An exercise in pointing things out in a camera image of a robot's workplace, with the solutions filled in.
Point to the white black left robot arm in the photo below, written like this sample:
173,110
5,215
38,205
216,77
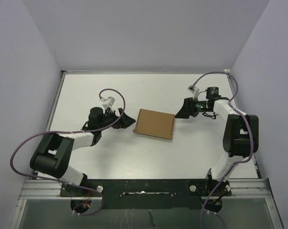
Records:
53,153

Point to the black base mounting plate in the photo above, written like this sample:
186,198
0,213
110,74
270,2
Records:
159,193

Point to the aluminium frame rail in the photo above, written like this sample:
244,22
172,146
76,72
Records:
45,189

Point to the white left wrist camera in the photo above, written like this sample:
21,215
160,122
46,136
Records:
107,102

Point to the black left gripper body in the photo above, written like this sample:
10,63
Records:
110,117

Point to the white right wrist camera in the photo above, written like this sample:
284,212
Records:
194,90

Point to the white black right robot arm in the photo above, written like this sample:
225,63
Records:
241,133

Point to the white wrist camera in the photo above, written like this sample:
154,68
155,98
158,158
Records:
107,102
194,90

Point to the brown cardboard box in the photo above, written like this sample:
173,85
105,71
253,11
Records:
155,124

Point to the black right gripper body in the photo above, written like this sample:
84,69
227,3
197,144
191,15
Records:
198,107

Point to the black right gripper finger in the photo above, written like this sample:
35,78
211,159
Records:
188,103
183,113

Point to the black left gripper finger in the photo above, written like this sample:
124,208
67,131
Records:
126,121
118,126

